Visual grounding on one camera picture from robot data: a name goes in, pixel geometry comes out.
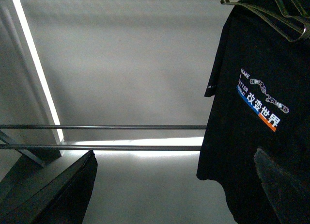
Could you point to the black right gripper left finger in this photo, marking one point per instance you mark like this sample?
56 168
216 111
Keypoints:
63 200

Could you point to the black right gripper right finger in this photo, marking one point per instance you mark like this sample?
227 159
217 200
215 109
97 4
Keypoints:
288 194

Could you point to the black printed t-shirt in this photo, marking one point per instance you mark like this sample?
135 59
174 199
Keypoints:
260 83

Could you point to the metal clothes hanger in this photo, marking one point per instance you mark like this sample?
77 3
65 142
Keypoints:
292 27

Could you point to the grey rack support leg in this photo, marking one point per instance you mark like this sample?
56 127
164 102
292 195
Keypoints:
9 143

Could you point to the thin metal rack rod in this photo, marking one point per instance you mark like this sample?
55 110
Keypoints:
116 147

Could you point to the grey perforated rack rail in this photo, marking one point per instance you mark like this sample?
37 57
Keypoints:
107 127

